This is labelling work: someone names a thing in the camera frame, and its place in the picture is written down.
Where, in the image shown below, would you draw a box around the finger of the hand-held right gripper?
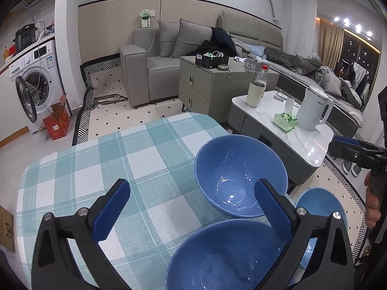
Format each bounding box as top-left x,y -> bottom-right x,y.
333,136 -> 387,152
328,139 -> 382,171

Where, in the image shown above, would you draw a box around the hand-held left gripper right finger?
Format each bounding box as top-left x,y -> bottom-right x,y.
254,179 -> 354,290

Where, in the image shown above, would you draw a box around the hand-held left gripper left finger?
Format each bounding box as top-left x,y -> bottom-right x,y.
32,179 -> 131,290

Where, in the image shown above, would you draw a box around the small blue bowl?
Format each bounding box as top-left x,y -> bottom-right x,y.
295,187 -> 349,275

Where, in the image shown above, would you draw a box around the person's right forearm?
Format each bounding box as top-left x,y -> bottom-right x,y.
354,220 -> 387,290

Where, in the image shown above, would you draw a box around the person's right hand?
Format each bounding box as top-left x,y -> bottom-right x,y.
364,172 -> 382,228

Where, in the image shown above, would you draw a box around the white marble coffee table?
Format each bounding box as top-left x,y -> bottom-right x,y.
227,90 -> 335,186

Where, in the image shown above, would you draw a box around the white electric kettle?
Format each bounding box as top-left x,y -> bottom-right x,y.
296,86 -> 334,132

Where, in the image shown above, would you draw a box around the teal checked tablecloth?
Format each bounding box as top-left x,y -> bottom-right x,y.
16,112 -> 303,290

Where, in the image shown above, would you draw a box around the pile of grey clothes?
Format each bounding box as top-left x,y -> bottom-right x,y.
316,63 -> 363,109

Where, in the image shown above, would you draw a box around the green tissue pack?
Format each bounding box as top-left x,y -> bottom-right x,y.
274,98 -> 298,133

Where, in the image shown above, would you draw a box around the grey bed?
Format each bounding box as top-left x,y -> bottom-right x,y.
236,36 -> 365,136

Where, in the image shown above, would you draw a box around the dark window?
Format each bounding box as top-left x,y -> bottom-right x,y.
340,30 -> 382,79

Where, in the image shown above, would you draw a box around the grey green coat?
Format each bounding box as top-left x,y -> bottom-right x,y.
263,47 -> 322,74

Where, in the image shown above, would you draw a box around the beige curtain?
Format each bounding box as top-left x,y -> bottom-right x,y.
316,16 -> 345,70

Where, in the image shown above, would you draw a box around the red cardboard box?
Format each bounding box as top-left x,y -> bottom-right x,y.
42,94 -> 71,141

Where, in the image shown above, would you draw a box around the beige tumbler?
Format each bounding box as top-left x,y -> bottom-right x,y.
246,81 -> 267,108

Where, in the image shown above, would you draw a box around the brown cardboard box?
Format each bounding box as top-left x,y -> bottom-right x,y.
0,205 -> 15,253

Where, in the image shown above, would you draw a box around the red cap plastic bottle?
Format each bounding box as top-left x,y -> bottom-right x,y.
254,65 -> 269,99

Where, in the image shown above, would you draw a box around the white kitchen cabinets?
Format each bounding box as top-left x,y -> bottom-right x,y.
0,63 -> 31,147

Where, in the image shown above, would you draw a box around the grey sofa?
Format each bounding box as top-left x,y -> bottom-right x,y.
120,10 -> 285,108

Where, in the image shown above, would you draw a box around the grey drawer cabinet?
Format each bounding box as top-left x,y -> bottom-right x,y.
178,55 -> 280,114

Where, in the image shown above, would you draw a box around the white washing machine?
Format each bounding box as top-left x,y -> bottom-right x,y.
8,38 -> 71,133

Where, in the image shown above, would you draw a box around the black box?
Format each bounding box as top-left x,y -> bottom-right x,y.
195,51 -> 229,69

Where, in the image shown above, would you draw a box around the dark jacket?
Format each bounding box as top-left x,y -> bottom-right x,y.
208,27 -> 237,57

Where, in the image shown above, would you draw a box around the grey sofa cushion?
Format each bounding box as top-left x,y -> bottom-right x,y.
157,20 -> 182,58
171,19 -> 214,58

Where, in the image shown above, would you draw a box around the black pressure cooker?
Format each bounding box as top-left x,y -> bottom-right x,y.
15,23 -> 38,52

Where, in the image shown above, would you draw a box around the dark flat frame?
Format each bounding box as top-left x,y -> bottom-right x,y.
94,94 -> 128,106

